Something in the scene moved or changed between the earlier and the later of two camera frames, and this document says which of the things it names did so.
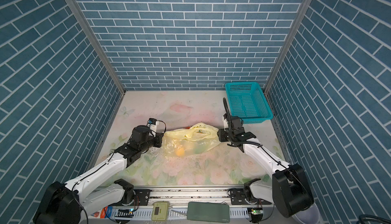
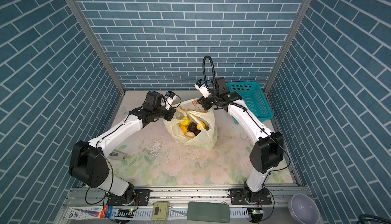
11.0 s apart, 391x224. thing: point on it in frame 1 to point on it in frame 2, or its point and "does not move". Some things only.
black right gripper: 221,135 to 204,103
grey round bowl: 311,215 does not move
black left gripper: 159,138 to 170,112
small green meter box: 160,212 does not move
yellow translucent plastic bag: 190,141 to 205,140
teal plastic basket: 246,101 does not move
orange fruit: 180,152 to 183,129
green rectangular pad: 208,212 does not move
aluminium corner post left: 88,31 does not move
